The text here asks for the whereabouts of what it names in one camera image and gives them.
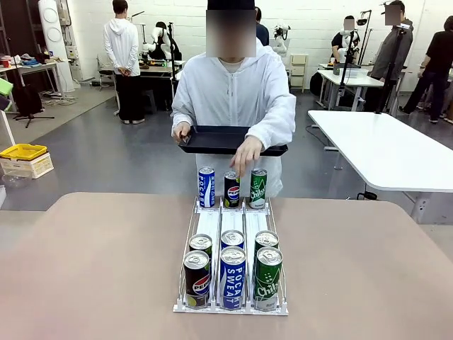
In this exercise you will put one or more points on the person's left hand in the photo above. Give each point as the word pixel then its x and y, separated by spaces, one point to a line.
pixel 247 154

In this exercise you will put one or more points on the person's right hand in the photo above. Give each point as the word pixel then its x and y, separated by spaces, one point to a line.
pixel 181 134

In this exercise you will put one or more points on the black plastic serving tray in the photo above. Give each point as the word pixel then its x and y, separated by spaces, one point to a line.
pixel 216 140

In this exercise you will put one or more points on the black Pepsi can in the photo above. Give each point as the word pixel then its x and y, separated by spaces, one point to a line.
pixel 196 280
pixel 200 242
pixel 231 193

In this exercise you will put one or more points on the person's right forearm white sleeve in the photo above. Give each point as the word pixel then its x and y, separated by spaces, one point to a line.
pixel 181 115

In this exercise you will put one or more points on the person's left forearm white sleeve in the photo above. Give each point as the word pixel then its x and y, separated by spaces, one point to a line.
pixel 277 127

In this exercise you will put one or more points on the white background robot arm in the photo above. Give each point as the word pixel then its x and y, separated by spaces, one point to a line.
pixel 157 35
pixel 281 37

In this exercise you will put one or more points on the person in white hoodie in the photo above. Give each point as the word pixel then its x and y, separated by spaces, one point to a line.
pixel 230 95

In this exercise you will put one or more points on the green Chilsung cider can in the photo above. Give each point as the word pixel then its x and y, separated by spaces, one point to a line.
pixel 257 191
pixel 266 238
pixel 267 280

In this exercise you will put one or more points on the blue Pocari Sweat can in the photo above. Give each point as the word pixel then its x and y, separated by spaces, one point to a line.
pixel 232 238
pixel 232 280
pixel 206 187

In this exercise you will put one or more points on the white drawer cabinet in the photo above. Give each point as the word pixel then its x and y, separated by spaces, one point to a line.
pixel 299 71

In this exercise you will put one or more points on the bystander in white hoodie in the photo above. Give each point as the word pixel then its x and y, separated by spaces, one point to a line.
pixel 122 53

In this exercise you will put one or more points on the bystander in dark shirt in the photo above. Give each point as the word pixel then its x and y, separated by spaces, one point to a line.
pixel 262 32

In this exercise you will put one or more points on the white background work table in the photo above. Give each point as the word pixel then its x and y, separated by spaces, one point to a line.
pixel 354 79

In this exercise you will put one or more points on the clear plastic storage bin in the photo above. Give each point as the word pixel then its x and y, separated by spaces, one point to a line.
pixel 354 72

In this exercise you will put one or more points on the large white table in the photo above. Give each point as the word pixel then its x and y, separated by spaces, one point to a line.
pixel 385 148

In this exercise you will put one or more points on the seated bystander in black shirt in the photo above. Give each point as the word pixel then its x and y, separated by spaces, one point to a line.
pixel 345 35

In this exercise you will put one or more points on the white folding crate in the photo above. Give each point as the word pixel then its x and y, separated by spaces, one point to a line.
pixel 30 168

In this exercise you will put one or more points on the black tripod with bag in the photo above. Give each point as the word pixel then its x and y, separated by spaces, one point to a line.
pixel 26 99

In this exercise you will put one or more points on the yellow crate lid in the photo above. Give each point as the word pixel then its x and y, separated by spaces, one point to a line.
pixel 23 151

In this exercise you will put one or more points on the tall white air conditioner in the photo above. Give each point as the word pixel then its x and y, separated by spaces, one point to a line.
pixel 53 39

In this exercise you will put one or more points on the cluttered white side table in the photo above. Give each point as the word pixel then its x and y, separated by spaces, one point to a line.
pixel 32 67

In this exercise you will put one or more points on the clear plastic bowl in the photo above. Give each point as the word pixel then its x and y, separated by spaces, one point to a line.
pixel 13 180

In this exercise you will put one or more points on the bystander in grey jacket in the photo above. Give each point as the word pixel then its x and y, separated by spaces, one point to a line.
pixel 393 53

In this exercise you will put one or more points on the bystander in black clothes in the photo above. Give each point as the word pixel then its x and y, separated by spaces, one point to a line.
pixel 435 67

